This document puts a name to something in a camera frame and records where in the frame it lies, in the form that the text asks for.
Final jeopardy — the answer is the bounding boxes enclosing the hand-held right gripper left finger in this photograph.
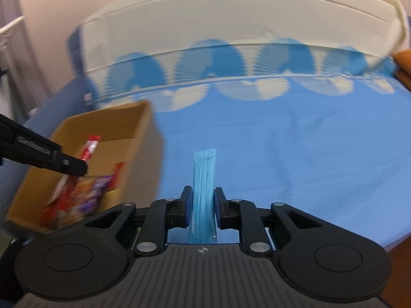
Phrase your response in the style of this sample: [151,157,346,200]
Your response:
[84,185,195,258]

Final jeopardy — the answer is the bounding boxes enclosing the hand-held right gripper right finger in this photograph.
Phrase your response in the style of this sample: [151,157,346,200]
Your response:
[213,187,325,256]

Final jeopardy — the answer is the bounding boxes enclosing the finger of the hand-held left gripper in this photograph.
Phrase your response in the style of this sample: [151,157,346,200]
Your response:
[53,149,89,178]

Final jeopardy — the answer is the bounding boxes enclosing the red stick packet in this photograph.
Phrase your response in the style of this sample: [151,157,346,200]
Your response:
[56,136,102,213]

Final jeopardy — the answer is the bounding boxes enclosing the blue stick packet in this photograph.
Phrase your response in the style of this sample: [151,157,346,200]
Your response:
[187,148,219,245]

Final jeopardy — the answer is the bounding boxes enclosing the cardboard box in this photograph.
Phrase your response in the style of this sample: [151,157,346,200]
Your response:
[5,100,165,235]

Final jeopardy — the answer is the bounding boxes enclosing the blue fan-print blanket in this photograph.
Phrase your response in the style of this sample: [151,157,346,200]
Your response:
[87,37,411,247]

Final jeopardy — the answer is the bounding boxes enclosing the white rack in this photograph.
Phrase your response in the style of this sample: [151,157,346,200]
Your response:
[0,15,27,50]

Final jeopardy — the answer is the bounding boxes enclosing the cream headboard cushion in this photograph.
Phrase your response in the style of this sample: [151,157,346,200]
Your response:
[80,0,409,75]

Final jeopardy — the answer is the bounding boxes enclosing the orange pillow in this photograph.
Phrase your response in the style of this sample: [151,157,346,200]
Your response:
[396,70,411,91]
[393,50,411,72]

